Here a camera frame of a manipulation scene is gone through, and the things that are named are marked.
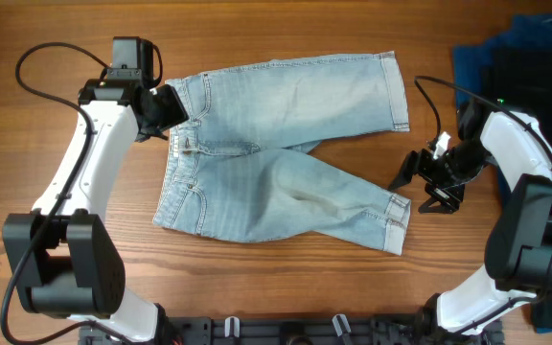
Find dark blue clothes pile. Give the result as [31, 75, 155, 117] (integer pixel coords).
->
[451, 11, 552, 334]

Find black aluminium mounting rail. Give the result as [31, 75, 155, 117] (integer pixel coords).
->
[78, 312, 505, 345]

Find light blue denim shorts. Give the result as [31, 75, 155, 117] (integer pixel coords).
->
[153, 52, 411, 254]

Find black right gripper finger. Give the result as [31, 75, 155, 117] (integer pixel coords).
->
[418, 183, 462, 214]
[388, 151, 420, 191]

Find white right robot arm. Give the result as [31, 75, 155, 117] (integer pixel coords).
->
[389, 98, 552, 341]

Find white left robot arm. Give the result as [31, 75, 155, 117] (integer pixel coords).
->
[0, 36, 189, 344]

